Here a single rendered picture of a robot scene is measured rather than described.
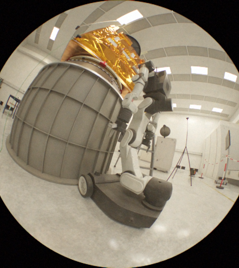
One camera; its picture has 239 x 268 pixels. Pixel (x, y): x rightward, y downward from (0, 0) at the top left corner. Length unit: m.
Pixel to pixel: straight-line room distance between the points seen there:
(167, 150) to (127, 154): 3.11
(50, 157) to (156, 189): 0.86
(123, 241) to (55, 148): 0.83
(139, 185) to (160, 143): 3.30
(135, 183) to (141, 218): 0.24
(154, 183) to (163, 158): 3.12
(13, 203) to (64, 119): 0.76
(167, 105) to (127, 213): 0.78
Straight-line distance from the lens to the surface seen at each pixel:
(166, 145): 3.71
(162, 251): 0.63
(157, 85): 0.82
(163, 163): 3.65
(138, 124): 0.68
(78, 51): 1.76
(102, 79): 0.98
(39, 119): 0.87
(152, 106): 0.72
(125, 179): 0.60
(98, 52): 1.72
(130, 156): 0.64
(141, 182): 0.55
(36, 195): 0.69
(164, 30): 4.80
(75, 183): 0.87
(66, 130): 0.77
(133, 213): 0.53
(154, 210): 0.57
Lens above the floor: 0.49
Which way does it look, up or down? 10 degrees up
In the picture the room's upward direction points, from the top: 17 degrees clockwise
